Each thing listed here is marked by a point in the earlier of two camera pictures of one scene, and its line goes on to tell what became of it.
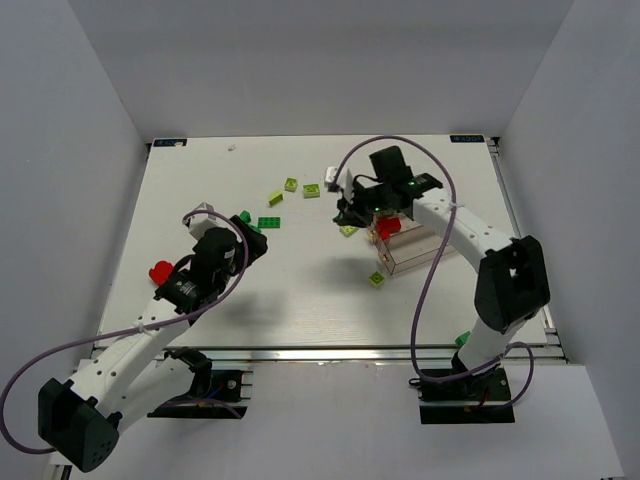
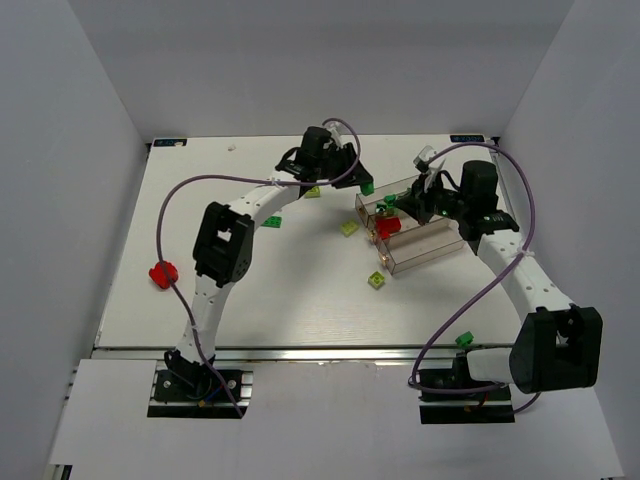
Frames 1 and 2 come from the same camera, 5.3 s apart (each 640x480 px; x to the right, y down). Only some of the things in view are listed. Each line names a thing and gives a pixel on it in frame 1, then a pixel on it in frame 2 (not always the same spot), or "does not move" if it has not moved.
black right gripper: [354, 211] to [417, 203]
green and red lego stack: [388, 226] does not move
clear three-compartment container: [413, 247] does not move
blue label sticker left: [170, 143] does not move
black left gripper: [251, 236] to [347, 163]
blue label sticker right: [467, 138] does not move
